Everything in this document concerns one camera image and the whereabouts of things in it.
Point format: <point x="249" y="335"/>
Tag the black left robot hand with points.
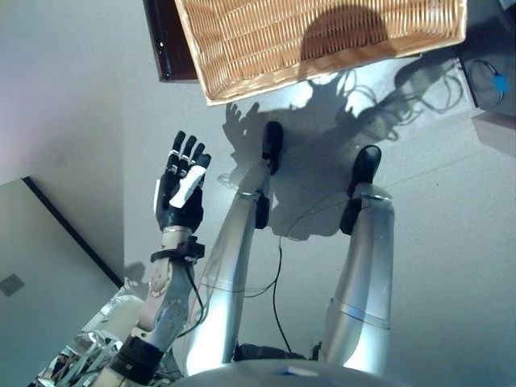
<point x="177" y="209"/>

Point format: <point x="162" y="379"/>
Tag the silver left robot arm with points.
<point x="169" y="302"/>

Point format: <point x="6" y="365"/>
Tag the silver left robot leg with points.
<point x="230" y="282"/>

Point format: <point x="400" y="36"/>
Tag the silver robot leg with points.
<point x="363" y="290"/>
<point x="230" y="282"/>

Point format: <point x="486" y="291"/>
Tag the black baseboard strip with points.
<point x="72" y="234"/>

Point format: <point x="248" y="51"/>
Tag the brown wooden stool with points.
<point x="169" y="40"/>

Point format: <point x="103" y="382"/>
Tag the large wicker laundry basket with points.
<point x="262" y="40"/>

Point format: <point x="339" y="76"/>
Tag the robot waist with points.
<point x="290" y="373"/>

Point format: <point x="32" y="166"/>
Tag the silver right robot leg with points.
<point x="363" y="290"/>

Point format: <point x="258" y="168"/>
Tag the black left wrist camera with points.
<point x="191" y="250"/>

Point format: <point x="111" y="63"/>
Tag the grey wall socket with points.
<point x="11" y="284"/>

